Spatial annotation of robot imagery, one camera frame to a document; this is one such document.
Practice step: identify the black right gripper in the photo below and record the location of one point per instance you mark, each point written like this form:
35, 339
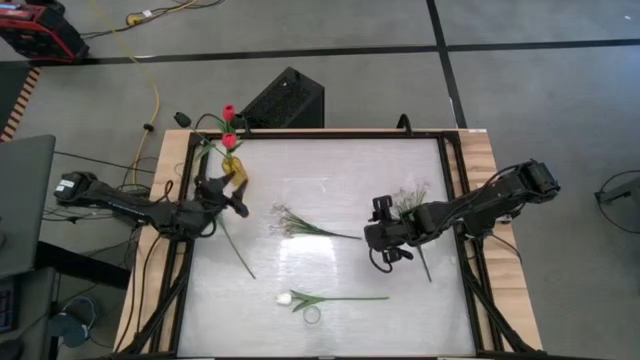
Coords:
400, 232

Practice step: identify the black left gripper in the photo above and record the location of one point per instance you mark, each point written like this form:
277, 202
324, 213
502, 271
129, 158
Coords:
215, 197

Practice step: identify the red artificial tulip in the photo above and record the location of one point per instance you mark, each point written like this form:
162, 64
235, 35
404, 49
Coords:
229, 141
228, 112

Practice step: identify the bare gray flower stem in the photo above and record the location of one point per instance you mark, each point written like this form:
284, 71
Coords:
240, 255

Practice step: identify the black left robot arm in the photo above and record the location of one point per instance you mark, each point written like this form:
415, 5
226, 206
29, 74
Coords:
125, 206

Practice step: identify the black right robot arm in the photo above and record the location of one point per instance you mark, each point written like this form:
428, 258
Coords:
480, 210

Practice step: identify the yellow ribbed glass vase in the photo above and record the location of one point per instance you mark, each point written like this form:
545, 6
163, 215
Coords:
234, 167

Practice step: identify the wispy green grass sprig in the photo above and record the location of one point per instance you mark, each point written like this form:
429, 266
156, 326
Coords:
424, 262

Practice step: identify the baby's breath sprig centre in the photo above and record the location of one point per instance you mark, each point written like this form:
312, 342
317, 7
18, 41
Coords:
305, 228

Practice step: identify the black perforated box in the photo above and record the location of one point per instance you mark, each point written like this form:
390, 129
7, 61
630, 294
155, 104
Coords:
285, 100

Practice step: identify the white artificial tulip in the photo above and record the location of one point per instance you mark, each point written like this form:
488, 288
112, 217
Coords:
284, 299

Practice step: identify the dark round stool base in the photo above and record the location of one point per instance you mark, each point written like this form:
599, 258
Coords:
72, 325

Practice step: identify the gray flat monitor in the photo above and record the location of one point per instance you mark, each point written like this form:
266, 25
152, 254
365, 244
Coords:
25, 200

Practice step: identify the orange striped floor mat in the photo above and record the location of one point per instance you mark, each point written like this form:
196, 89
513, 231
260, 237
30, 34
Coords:
20, 105

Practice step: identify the red and black generator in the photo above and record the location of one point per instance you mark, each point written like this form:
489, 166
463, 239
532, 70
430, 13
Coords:
35, 35

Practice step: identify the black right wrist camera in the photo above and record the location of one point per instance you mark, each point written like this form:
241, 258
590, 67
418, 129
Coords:
374, 237

